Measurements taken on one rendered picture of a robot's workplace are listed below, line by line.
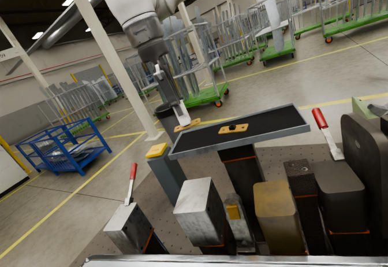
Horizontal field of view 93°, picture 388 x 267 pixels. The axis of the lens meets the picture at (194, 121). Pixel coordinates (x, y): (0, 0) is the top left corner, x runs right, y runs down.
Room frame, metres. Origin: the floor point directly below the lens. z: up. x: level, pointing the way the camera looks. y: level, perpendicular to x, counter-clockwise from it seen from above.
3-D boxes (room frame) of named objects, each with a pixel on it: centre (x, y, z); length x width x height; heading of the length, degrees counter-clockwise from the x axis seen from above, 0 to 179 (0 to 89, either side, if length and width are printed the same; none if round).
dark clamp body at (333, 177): (0.29, -0.22, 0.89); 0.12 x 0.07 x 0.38; 158
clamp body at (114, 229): (0.47, 0.31, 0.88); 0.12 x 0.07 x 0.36; 158
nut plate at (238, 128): (0.48, -0.09, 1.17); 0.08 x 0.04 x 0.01; 54
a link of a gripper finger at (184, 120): (0.51, 0.03, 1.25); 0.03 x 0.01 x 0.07; 82
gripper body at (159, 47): (0.52, 0.02, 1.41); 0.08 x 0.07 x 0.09; 172
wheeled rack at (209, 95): (4.71, -0.15, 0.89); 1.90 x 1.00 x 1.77; 60
